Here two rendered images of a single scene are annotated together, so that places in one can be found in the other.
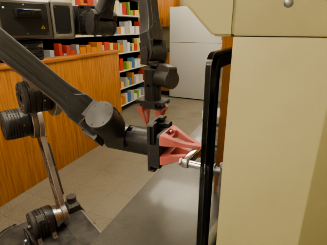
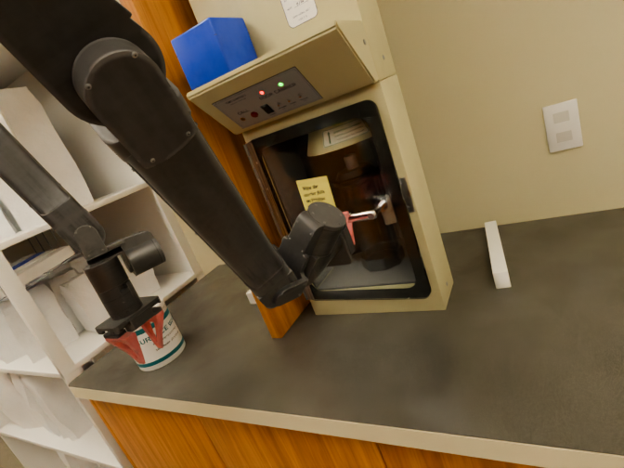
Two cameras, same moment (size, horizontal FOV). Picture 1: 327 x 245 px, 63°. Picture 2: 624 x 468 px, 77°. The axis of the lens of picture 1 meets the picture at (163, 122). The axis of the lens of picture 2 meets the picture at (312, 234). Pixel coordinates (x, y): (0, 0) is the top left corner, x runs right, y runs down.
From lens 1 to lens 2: 77 cm
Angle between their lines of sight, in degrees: 75
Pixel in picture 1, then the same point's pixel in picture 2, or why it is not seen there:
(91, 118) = (331, 221)
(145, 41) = (75, 217)
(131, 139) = not seen: hidden behind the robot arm
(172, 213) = (318, 361)
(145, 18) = (44, 183)
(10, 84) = not seen: outside the picture
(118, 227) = (344, 405)
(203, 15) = (369, 69)
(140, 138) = not seen: hidden behind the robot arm
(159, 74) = (141, 249)
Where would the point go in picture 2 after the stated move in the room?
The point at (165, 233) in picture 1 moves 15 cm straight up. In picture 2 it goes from (355, 357) to (330, 292)
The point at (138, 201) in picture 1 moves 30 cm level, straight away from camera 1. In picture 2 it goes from (287, 402) to (138, 451)
